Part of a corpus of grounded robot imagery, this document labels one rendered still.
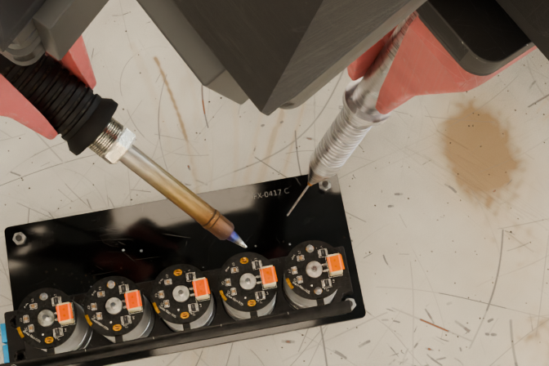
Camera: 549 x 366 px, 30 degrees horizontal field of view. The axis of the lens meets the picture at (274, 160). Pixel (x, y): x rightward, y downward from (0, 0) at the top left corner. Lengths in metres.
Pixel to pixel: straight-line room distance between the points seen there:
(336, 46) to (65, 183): 0.37
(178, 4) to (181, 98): 0.36
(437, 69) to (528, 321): 0.28
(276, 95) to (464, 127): 0.37
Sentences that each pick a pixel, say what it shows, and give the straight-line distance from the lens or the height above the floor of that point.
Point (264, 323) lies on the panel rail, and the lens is 0.43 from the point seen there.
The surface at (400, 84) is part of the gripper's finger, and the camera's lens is 0.27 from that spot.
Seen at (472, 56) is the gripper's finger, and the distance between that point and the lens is 0.22.
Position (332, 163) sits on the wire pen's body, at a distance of 0.34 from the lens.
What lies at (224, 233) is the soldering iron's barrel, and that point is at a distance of 0.39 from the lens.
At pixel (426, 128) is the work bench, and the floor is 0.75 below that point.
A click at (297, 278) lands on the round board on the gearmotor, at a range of 0.43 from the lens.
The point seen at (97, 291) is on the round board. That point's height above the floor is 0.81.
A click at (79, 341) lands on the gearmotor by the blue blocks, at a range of 0.46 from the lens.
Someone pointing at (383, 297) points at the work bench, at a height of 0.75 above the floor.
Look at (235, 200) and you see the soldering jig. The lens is 0.49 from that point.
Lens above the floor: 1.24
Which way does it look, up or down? 74 degrees down
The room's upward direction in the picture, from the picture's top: 3 degrees clockwise
